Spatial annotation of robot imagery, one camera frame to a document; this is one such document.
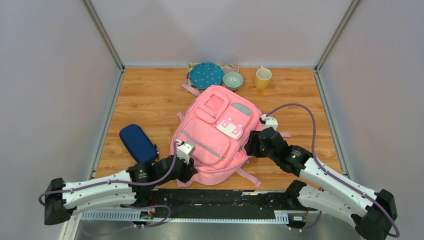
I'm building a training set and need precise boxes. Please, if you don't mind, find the navy blue pencil case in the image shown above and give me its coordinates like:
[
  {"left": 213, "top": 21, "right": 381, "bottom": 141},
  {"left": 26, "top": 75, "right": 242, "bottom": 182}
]
[{"left": 119, "top": 124, "right": 159, "bottom": 163}]

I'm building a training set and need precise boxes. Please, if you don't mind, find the pink student backpack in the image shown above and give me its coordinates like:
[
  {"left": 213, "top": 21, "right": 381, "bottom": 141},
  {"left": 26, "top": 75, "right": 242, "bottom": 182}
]
[{"left": 169, "top": 83, "right": 292, "bottom": 188}]

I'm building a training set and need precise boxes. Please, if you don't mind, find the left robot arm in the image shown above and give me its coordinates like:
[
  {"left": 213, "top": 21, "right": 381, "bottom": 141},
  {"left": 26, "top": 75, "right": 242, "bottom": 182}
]
[{"left": 39, "top": 155, "right": 198, "bottom": 226}]

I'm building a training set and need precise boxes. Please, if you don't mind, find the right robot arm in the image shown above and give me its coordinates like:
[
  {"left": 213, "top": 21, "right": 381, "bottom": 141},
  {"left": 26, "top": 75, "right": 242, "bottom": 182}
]
[{"left": 244, "top": 127, "right": 400, "bottom": 240}]

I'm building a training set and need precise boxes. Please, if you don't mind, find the yellow mug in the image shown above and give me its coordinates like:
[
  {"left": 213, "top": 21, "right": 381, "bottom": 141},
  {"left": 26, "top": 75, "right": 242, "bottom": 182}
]
[{"left": 254, "top": 66, "right": 273, "bottom": 91}]

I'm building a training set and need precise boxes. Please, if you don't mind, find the light green bowl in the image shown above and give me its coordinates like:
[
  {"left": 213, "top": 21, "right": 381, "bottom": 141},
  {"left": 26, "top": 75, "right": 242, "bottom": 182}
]
[{"left": 222, "top": 71, "right": 245, "bottom": 92}]

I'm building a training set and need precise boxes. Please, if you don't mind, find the floral placemat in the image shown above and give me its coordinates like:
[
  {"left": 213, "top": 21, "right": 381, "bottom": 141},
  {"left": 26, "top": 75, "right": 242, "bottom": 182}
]
[{"left": 185, "top": 62, "right": 223, "bottom": 92}]

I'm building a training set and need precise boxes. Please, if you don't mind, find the clear drinking glass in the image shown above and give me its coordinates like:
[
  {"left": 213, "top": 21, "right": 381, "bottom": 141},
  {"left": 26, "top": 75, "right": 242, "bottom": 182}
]
[{"left": 222, "top": 57, "right": 239, "bottom": 74}]

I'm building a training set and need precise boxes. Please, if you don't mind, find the blue polka dot plate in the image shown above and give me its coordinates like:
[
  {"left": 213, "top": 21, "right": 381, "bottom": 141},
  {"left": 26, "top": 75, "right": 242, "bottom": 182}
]
[{"left": 188, "top": 62, "right": 224, "bottom": 90}]

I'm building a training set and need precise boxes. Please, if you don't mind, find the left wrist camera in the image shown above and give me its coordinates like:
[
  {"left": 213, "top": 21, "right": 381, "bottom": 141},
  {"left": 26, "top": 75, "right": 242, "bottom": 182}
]
[{"left": 175, "top": 139, "right": 196, "bottom": 165}]

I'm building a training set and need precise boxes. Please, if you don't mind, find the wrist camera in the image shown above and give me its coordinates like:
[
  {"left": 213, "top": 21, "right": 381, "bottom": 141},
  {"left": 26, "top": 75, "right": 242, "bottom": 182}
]
[
  {"left": 259, "top": 114, "right": 279, "bottom": 131},
  {"left": 175, "top": 139, "right": 196, "bottom": 165}
]

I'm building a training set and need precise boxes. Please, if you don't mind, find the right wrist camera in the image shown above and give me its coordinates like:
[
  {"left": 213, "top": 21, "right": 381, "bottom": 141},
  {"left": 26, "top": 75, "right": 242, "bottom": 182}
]
[{"left": 259, "top": 114, "right": 279, "bottom": 131}]

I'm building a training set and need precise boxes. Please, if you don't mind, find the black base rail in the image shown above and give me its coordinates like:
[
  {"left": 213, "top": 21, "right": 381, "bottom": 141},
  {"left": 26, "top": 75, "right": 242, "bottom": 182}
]
[{"left": 133, "top": 188, "right": 307, "bottom": 220}]

